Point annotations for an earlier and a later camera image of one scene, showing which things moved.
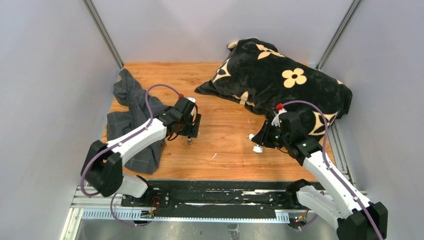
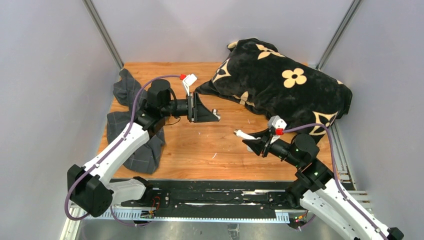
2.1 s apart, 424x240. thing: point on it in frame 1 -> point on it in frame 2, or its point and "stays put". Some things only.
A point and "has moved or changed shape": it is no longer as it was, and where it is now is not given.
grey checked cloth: x=141 y=108 stays put
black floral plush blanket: x=258 y=73 stays put
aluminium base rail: x=85 y=208 stays put
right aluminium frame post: x=340 y=30 stays put
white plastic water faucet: x=257 y=148 has moved or changed shape
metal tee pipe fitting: x=190 y=141 -> x=215 y=111
